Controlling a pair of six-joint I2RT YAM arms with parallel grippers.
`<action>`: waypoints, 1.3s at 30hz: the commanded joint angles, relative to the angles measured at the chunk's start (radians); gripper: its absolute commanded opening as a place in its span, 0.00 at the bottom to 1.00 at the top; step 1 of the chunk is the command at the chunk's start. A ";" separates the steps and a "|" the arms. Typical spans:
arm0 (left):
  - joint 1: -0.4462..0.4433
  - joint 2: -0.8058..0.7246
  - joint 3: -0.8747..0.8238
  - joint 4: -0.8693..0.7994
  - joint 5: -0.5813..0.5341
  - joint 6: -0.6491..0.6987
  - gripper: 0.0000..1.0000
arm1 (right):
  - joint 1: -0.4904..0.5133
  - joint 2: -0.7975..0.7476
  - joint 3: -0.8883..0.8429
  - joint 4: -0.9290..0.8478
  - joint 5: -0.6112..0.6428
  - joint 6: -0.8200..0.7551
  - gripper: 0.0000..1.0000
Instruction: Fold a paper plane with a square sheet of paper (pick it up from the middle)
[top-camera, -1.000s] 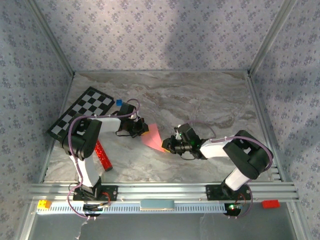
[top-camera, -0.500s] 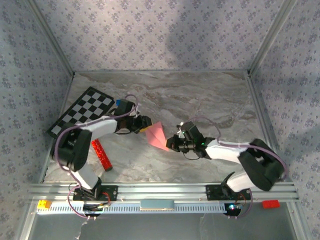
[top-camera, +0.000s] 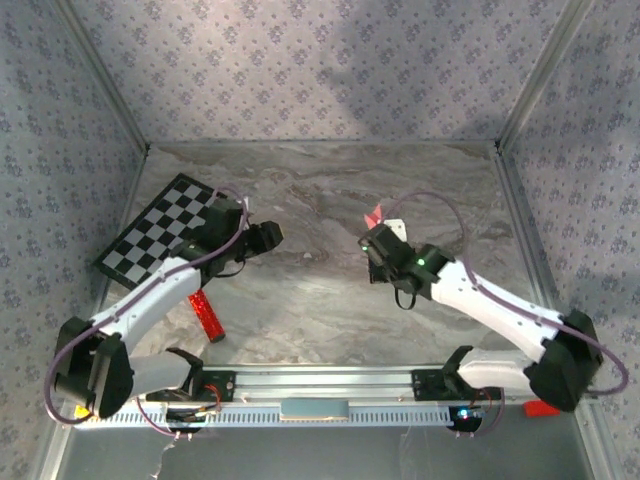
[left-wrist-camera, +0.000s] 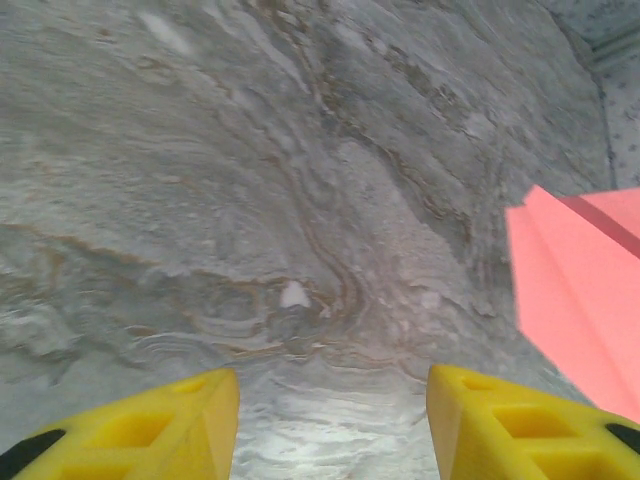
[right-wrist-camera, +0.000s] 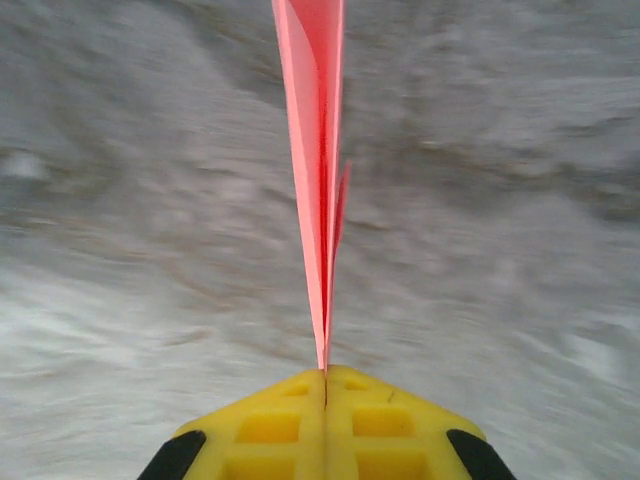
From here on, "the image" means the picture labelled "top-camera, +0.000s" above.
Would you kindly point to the pink paper sheet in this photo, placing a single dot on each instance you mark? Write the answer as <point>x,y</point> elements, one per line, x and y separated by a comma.
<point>372,217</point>

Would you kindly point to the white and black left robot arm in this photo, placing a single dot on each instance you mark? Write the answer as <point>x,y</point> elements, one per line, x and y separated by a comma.
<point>150,300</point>

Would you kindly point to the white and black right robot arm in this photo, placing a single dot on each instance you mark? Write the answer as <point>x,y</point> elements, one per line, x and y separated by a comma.
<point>490,310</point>

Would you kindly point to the red glitter cylinder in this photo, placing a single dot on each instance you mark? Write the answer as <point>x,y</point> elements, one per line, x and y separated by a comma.
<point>207,317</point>

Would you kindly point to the black and silver chessboard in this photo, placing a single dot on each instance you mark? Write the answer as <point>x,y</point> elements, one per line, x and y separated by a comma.
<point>145,240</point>

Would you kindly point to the black circuit board green light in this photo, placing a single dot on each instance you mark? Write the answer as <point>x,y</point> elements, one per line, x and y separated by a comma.
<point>467,417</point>

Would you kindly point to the red toy brick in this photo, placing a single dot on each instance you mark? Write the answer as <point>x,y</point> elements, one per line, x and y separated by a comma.
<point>537,410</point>

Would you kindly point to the yellow toy brick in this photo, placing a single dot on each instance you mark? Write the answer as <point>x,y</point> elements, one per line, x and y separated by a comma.
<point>80,412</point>

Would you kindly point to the thin aluminium wall rail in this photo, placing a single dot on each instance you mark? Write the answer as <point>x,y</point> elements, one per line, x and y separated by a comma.
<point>320,143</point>

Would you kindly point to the aluminium side rail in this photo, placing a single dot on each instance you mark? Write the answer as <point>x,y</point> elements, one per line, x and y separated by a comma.
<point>524,225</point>
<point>115,225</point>

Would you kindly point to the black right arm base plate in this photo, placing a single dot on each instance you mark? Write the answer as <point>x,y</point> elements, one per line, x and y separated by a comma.
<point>425,385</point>

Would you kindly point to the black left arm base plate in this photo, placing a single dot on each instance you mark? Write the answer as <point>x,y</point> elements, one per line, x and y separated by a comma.
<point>225,385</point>

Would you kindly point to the long aluminium mounting rail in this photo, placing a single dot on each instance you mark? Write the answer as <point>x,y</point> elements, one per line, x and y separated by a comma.
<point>320,382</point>

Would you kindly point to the aluminium corner post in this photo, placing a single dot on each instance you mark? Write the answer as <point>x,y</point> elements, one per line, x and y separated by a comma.
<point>107,75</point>
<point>542,75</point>

